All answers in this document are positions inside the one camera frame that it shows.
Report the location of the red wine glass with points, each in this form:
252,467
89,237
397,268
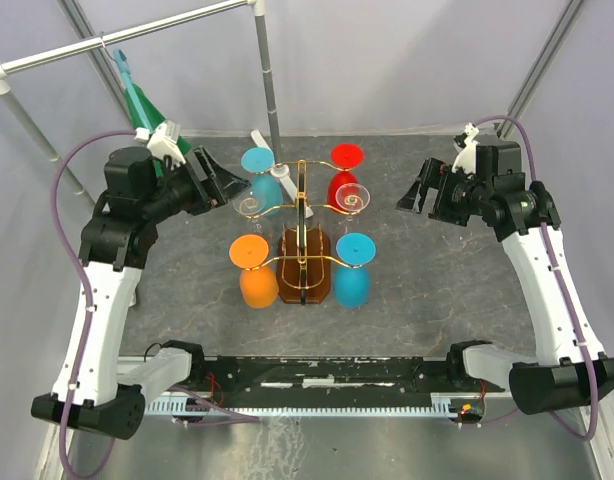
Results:
346,156

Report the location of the light blue back glass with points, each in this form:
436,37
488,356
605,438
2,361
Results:
258,160

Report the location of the light blue cable duct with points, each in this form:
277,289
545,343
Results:
181,405

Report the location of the blue front wine glass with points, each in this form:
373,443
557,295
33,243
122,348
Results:
352,282

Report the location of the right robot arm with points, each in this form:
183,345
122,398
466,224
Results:
570,367

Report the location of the orange wine glass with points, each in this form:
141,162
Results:
257,281

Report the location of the clear wine glass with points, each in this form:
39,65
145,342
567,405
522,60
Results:
251,207
352,199

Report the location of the brown wooden rack base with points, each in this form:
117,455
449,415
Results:
308,282

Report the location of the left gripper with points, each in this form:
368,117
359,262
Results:
214,191

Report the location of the silver clothes rail frame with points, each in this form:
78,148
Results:
192,72

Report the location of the blue clothes hanger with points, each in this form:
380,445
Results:
142,113

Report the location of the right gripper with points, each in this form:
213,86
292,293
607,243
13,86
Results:
435,174

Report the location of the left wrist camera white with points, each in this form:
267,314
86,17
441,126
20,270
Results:
163,143

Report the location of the gold wire glass rack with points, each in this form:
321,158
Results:
300,206

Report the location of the green cloth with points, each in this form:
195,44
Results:
161,136

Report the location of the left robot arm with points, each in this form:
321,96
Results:
142,190

